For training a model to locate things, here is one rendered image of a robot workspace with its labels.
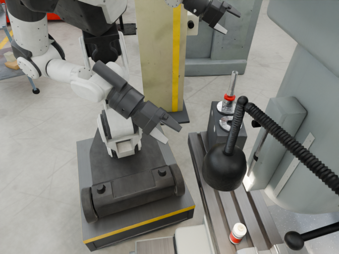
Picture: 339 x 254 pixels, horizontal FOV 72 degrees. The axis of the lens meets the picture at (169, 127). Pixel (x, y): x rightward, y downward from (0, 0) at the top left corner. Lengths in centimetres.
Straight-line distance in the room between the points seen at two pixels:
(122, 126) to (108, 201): 48
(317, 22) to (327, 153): 17
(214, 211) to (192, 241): 15
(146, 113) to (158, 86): 175
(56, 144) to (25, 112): 72
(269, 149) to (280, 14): 20
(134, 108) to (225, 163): 37
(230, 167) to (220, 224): 59
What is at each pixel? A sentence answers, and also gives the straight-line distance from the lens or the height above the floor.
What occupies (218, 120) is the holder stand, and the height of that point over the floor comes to 110.
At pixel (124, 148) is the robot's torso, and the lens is 135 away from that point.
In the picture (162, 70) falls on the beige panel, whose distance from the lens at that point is 230.
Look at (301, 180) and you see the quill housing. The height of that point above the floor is 145.
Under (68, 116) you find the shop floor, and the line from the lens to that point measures 285.
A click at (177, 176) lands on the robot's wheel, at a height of 59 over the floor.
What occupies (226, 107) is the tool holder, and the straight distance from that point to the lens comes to 102.
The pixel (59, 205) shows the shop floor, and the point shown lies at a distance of 216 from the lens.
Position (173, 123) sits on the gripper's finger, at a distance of 65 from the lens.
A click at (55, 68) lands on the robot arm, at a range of 82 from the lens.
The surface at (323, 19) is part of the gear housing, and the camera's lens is 31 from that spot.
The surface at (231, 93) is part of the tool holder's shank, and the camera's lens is 98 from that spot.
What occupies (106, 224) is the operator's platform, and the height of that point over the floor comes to 40.
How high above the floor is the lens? 177
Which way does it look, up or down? 45 degrees down
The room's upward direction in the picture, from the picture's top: straight up
